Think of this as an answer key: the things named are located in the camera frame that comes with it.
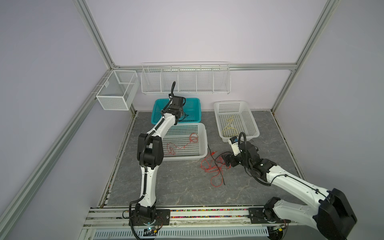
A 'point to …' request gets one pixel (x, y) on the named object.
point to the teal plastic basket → (191, 112)
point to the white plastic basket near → (185, 141)
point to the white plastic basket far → (234, 117)
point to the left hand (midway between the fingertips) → (177, 109)
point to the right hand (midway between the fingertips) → (229, 153)
